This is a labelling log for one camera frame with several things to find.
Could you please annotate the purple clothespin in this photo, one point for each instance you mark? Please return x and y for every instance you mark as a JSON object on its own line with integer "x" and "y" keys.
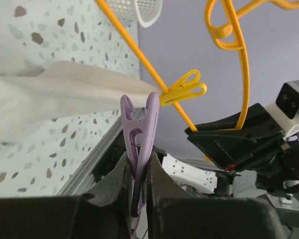
{"x": 139, "y": 135}

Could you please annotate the white underwear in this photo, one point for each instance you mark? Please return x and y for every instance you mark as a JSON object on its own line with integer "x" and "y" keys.
{"x": 65, "y": 89}

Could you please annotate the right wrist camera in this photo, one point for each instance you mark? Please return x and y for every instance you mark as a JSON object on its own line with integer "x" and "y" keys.
{"x": 285, "y": 110}

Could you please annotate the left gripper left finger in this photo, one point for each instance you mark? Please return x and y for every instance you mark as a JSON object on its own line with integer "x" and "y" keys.
{"x": 103, "y": 212}

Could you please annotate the aluminium mounting rail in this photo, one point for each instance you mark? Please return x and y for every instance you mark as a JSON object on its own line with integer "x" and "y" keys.
{"x": 83, "y": 178}

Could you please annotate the orange plastic hanger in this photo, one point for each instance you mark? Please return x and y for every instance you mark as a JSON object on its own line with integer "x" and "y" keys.
{"x": 245, "y": 50}

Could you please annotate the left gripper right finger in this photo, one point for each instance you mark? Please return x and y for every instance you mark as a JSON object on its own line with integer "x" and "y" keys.
{"x": 172, "y": 213}

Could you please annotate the white laundry basket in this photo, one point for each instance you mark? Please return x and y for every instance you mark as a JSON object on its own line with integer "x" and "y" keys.
{"x": 145, "y": 12}

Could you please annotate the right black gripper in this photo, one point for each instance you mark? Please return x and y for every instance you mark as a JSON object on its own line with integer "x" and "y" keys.
{"x": 256, "y": 147}

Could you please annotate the yellow clothespin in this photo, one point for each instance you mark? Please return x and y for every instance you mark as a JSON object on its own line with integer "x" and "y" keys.
{"x": 185, "y": 88}

